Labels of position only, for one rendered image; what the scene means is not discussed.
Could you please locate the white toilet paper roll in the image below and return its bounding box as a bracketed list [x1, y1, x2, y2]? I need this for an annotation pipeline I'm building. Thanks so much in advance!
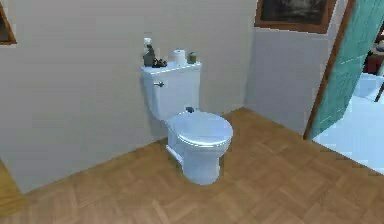
[171, 48, 188, 67]

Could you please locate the grey spray bottle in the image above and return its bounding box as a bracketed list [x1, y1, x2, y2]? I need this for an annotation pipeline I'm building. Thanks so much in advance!
[142, 37, 157, 68]

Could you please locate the dark brown-framed picture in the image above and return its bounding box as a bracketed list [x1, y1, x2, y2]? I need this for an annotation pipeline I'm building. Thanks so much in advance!
[254, 0, 338, 35]

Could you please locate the teal room door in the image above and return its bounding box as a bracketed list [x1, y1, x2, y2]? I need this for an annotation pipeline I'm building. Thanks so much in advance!
[303, 0, 384, 141]

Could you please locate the brown-framed wall picture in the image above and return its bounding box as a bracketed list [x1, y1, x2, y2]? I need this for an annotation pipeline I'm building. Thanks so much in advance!
[0, 4, 18, 46]

